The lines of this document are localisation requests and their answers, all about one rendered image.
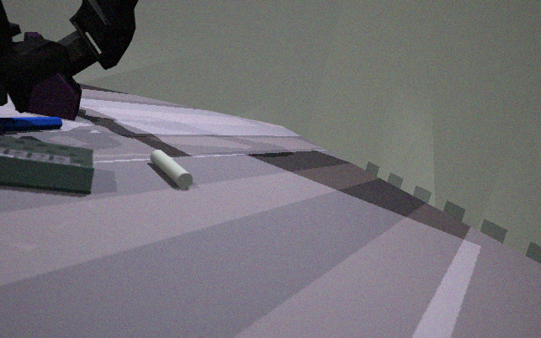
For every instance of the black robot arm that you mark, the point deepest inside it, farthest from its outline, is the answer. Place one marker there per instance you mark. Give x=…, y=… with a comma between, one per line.
x=110, y=23

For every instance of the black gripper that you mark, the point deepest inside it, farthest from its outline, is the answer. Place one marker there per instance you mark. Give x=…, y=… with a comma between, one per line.
x=26, y=63

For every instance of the grey keyboard with white letter keys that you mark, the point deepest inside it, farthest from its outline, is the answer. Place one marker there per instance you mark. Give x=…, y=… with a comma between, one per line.
x=46, y=166

